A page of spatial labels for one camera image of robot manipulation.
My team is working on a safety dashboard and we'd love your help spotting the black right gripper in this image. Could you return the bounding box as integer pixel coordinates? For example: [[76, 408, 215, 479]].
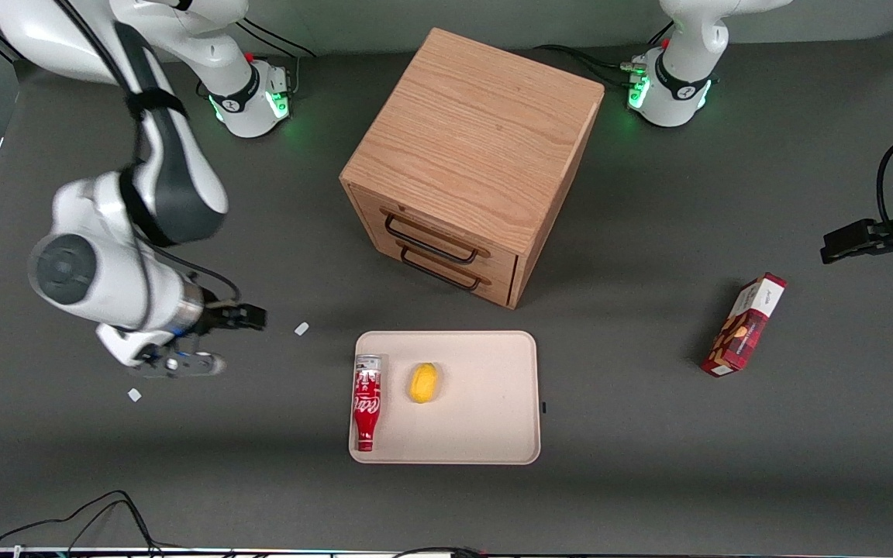
[[181, 298, 268, 339]]

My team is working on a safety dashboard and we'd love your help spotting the red coke bottle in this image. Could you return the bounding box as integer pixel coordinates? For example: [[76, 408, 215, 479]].
[[353, 354, 389, 453]]

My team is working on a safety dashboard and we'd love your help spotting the cream plastic tray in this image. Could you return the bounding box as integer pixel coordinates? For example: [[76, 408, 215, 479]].
[[348, 331, 542, 466]]

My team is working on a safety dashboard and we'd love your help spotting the red cookie box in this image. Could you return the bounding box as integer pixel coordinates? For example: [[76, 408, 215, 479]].
[[700, 272, 788, 378]]

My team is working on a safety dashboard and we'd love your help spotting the wooden drawer front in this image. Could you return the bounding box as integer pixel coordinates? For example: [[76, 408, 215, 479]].
[[349, 184, 523, 286], [369, 229, 519, 309]]

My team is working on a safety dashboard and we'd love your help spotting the yellow lemon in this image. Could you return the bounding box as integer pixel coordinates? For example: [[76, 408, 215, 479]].
[[408, 362, 440, 405]]

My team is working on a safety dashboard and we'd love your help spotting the wooden drawer cabinet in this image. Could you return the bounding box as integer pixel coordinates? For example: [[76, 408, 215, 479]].
[[340, 28, 605, 311]]

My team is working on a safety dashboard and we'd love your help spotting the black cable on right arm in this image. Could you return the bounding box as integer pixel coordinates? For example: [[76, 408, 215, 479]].
[[55, 0, 243, 305]]

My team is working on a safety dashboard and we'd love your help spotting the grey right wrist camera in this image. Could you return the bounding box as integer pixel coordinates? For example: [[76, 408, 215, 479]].
[[130, 351, 227, 379]]

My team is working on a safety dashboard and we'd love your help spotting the black metal drawer handle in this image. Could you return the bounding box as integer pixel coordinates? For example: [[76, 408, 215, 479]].
[[399, 246, 483, 293], [383, 211, 481, 265]]

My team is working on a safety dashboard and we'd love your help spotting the thin black cable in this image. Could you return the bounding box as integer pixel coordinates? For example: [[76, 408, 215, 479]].
[[0, 490, 162, 556], [392, 546, 488, 558], [65, 500, 154, 556]]

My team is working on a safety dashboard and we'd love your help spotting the black right arm base cable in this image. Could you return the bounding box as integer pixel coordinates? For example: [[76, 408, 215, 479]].
[[239, 19, 317, 98]]

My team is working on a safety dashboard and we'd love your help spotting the black arm base cable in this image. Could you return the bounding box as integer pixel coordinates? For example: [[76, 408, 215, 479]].
[[239, 19, 317, 98], [532, 43, 649, 89]]

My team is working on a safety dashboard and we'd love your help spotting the black left arm base cable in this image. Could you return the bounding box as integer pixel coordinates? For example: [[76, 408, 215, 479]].
[[532, 43, 649, 89]]

